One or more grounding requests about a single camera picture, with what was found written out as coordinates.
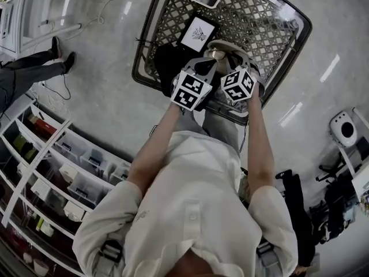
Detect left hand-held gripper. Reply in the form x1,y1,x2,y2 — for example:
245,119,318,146
170,55,219,112

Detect white floor cable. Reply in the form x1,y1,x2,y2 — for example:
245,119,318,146
79,0,136,31

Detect white pet carrier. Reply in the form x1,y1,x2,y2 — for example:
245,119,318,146
329,111,359,149

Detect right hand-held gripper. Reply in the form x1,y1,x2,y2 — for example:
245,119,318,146
220,51,258,102

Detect red box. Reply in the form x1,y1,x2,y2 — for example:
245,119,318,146
27,114,58,137

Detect white desk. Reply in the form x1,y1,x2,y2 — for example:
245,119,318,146
336,107,369,216

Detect person's right forearm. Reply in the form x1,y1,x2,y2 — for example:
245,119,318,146
244,95,278,197

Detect black cloth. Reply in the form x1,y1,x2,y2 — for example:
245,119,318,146
153,43,190,98

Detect white tube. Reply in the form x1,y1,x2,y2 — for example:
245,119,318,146
38,23,83,34

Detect beige glasses case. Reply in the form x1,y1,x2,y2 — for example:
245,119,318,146
206,39,266,98

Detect clear storage bin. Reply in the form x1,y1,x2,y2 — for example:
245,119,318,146
67,171,112,209
80,148,115,178
56,133,87,163

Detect grey harness strap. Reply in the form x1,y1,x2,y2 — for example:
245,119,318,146
96,232,125,277
255,239,282,277

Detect black office chair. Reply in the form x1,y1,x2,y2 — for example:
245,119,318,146
314,137,364,244

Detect woven rattan table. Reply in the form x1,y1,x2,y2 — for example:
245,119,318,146
131,0,314,126

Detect person's patterned shoe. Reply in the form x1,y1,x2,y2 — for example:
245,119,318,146
214,95,251,118

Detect white cabinet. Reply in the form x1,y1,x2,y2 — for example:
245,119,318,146
0,0,93,56

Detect person's white shirt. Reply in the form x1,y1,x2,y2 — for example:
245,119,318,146
71,130,299,277

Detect white perforated box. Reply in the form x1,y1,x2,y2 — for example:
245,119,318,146
30,179,52,201

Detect person's grey trousers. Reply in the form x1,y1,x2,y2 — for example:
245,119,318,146
175,108,242,155

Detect black framed picture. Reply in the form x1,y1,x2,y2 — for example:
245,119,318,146
176,14,220,53

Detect person's left forearm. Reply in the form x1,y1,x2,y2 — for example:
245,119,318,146
126,102,187,197

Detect black floor cable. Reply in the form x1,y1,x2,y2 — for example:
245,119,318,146
43,72,72,101

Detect green box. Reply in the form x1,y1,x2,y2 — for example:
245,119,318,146
12,133,39,163

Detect white shelf unit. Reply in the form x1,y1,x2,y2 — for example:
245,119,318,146
0,95,135,277

